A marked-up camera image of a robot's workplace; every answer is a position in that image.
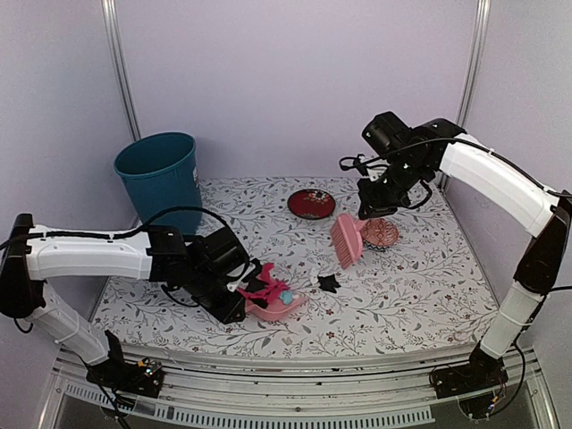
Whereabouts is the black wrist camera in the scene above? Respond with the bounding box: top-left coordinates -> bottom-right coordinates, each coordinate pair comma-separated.
361,111 -> 412,156
197,227 -> 250,282

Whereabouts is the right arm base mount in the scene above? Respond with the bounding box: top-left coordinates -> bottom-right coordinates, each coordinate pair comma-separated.
429,343 -> 509,420

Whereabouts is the pink patterned small bowl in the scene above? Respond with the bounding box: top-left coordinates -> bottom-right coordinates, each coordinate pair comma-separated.
361,218 -> 400,250

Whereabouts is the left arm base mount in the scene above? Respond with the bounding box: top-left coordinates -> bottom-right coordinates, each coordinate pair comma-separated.
86,330 -> 164,399

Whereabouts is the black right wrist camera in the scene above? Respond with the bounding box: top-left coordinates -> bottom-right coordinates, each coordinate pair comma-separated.
361,111 -> 412,156

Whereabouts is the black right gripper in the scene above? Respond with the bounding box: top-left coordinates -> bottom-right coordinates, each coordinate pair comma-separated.
357,154 -> 429,219

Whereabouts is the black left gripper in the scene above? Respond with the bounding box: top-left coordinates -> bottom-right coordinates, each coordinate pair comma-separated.
184,268 -> 248,326

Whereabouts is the right aluminium frame post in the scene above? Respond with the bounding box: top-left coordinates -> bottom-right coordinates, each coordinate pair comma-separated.
456,0 -> 492,127

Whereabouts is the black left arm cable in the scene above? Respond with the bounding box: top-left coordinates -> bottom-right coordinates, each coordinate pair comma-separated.
0,205 -> 233,309

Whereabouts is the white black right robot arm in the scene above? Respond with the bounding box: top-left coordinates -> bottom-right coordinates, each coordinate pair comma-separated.
358,112 -> 571,390

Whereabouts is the pink plastic dustpan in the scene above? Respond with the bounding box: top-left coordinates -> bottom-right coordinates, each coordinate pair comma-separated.
245,290 -> 307,322

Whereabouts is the central colourful paper scrap pile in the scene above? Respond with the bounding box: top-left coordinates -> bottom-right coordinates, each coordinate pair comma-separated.
238,263 -> 341,309

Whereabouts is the left aluminium frame post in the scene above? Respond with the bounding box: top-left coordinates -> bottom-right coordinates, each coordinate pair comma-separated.
101,0 -> 141,141

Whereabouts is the pink plastic hand brush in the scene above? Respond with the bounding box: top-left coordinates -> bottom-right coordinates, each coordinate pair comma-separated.
330,213 -> 367,270

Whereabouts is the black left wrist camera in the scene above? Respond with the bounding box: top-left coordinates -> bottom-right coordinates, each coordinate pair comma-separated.
197,227 -> 250,282

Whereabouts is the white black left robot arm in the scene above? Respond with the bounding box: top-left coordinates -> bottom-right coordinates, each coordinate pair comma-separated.
1,214 -> 249,388

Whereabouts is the aluminium frame post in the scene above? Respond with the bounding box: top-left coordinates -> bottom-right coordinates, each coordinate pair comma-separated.
456,0 -> 492,127
101,0 -> 141,141

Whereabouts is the teal plastic waste bin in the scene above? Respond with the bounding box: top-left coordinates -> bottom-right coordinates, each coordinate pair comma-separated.
114,132 -> 202,222

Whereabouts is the red floral round plate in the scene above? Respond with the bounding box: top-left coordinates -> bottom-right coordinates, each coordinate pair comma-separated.
287,189 -> 336,220

